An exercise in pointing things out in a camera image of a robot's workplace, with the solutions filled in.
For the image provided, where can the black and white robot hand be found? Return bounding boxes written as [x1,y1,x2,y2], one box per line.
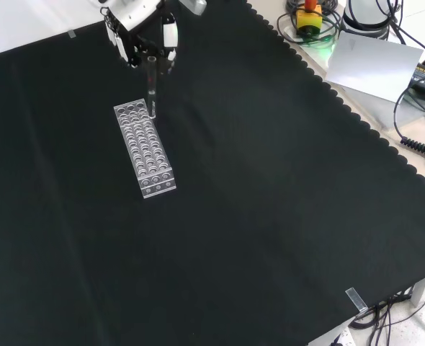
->
[99,0,179,76]

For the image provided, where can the clear glass test tube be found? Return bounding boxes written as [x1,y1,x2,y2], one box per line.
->
[147,56,158,119]

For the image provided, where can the clear acrylic test tube rack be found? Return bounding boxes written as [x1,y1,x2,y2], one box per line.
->
[113,97,178,200]

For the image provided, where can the yellow emergency stop button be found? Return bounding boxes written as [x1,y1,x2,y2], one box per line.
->
[295,0,323,36]

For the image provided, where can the black bench cloth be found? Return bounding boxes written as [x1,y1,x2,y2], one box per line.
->
[0,0,425,346]

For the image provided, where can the pale grey board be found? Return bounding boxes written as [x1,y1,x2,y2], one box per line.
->
[326,30,424,104]

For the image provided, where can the clear tape strip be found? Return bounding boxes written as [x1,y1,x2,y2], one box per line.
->
[345,287,369,317]

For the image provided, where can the white table leg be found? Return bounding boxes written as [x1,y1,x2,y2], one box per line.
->
[410,270,425,307]

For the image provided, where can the grey camera base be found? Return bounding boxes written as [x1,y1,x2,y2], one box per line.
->
[341,0,393,41]

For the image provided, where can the black ribbed cable plug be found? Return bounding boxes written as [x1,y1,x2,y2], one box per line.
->
[400,136,425,161]

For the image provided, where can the black floor cables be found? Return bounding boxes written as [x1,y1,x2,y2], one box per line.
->
[349,292,421,346]

